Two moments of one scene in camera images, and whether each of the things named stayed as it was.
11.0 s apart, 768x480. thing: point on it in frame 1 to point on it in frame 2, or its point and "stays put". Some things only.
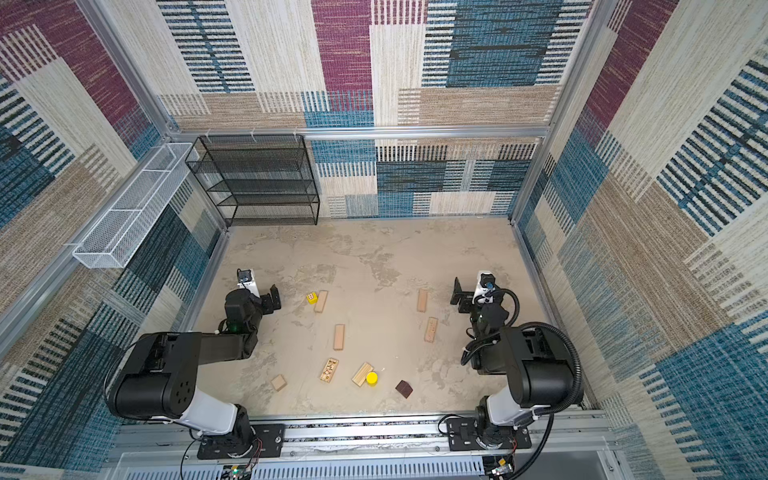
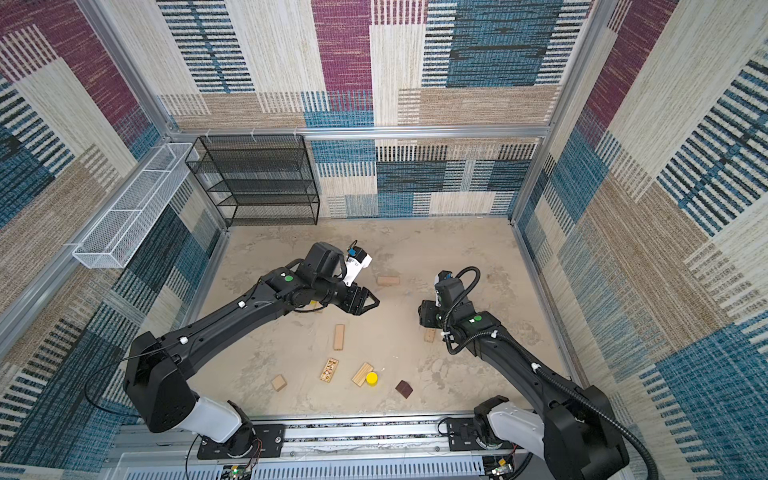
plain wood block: [422, 300] to [389, 281]
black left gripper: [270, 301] to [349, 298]
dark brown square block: [404, 388] stays put
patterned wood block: [329, 370] stays put
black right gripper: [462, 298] to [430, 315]
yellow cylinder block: [372, 379] stays put
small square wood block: [278, 382] stays put
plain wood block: [339, 337] stays put
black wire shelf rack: [256, 179] stays put
